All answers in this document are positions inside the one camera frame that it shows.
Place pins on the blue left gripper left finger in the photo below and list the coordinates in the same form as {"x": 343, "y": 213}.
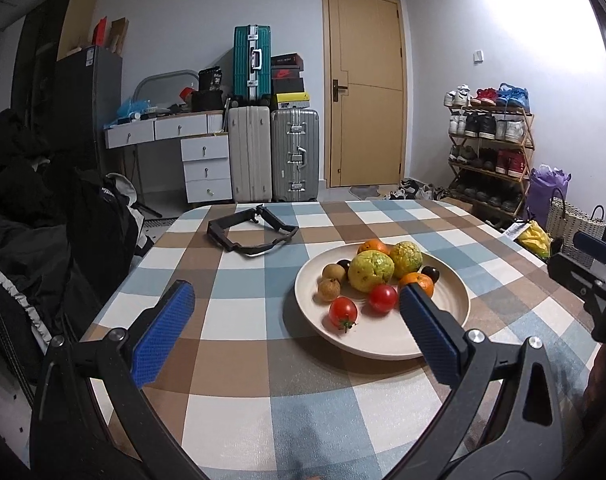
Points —
{"x": 154, "y": 333}

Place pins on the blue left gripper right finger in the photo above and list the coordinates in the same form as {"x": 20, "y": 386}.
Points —
{"x": 438, "y": 335}

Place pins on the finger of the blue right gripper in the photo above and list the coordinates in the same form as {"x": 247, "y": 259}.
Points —
{"x": 589, "y": 245}

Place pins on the orange tangerine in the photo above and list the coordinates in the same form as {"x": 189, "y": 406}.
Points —
{"x": 422, "y": 280}
{"x": 374, "y": 245}

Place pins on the dark plum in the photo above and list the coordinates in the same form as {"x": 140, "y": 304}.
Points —
{"x": 432, "y": 273}
{"x": 345, "y": 264}

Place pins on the red tomato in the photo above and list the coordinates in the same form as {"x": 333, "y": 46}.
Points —
{"x": 343, "y": 313}
{"x": 383, "y": 298}

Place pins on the brown longan fruit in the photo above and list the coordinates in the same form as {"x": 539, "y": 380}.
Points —
{"x": 334, "y": 271}

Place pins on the person's right hand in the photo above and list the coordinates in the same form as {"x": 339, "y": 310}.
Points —
{"x": 596, "y": 387}

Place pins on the woven basket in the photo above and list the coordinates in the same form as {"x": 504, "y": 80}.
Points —
{"x": 565, "y": 220}

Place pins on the purple bag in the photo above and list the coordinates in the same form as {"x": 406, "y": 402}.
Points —
{"x": 544, "y": 181}

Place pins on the cream round plate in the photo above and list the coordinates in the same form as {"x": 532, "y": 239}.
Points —
{"x": 367, "y": 324}

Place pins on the checkered tablecloth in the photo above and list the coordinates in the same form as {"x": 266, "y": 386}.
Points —
{"x": 250, "y": 391}

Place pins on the black clothes pile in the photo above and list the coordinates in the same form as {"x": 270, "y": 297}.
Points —
{"x": 68, "y": 237}

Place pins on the wooden shoe rack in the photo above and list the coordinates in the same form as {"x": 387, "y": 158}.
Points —
{"x": 491, "y": 154}

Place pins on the white drawer desk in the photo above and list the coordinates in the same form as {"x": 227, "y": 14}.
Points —
{"x": 187, "y": 153}

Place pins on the beige suitcase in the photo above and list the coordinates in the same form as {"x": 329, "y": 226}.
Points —
{"x": 249, "y": 138}

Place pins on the silver suitcase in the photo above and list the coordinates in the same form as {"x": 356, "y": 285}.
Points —
{"x": 295, "y": 154}

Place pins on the dark grey cabinet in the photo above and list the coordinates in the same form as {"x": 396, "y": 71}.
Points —
{"x": 87, "y": 95}

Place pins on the stacked shoe boxes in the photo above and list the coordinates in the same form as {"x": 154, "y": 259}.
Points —
{"x": 287, "y": 83}

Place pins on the wooden door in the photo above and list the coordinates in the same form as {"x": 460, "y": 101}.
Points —
{"x": 365, "y": 71}

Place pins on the teal suitcase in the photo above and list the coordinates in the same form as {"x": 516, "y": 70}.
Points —
{"x": 252, "y": 62}

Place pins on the black plastic frame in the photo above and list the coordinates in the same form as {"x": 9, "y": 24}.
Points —
{"x": 251, "y": 231}

